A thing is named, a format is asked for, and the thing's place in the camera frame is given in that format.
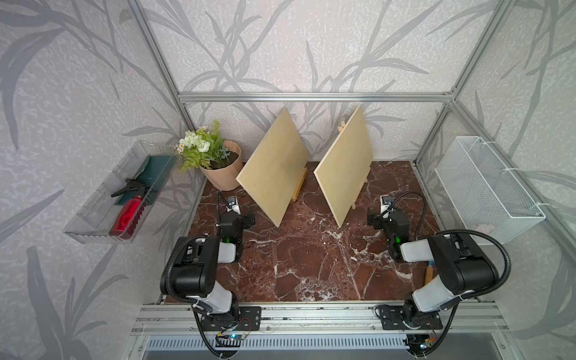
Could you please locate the wooden board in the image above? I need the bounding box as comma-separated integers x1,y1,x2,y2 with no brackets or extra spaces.
314,106,374,227
236,108,309,227

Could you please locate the wooden easel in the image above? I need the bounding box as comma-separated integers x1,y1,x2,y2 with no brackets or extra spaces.
337,121,368,210
291,167,308,203

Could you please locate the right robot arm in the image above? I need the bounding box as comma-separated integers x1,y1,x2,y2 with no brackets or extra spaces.
367,210,512,324

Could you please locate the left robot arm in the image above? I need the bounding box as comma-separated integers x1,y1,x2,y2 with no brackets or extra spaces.
160,210,256,322

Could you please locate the blue hand rake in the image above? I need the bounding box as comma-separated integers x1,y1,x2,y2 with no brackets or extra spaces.
424,260,435,285

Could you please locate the potted flower plant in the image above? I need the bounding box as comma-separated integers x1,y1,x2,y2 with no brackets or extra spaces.
175,120,243,191

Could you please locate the pink item in basket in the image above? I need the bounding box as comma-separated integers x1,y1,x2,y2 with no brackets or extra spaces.
472,223,496,241

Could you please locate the green trowel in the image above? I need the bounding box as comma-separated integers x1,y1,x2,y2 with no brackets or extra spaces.
115,155,176,206

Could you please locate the red spray bottle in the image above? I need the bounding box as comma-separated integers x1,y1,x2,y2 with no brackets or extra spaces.
109,178,149,240

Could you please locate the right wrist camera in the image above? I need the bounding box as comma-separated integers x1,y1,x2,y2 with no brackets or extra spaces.
379,195,395,218

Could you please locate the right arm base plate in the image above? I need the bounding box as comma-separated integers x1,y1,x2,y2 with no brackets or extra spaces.
374,303,443,330

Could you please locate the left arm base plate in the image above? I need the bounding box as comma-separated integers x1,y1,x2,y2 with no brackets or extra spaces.
200,306,262,332

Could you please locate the white wire basket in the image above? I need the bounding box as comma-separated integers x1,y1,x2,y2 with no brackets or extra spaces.
435,136,546,244

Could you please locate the aluminium front rail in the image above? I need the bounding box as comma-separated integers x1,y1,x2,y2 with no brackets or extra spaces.
121,300,523,359

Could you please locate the clear plastic wall bin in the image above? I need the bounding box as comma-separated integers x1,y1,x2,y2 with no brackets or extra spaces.
64,140,177,245

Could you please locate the aluminium cage frame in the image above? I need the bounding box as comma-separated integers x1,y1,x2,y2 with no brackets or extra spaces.
125,0,576,257

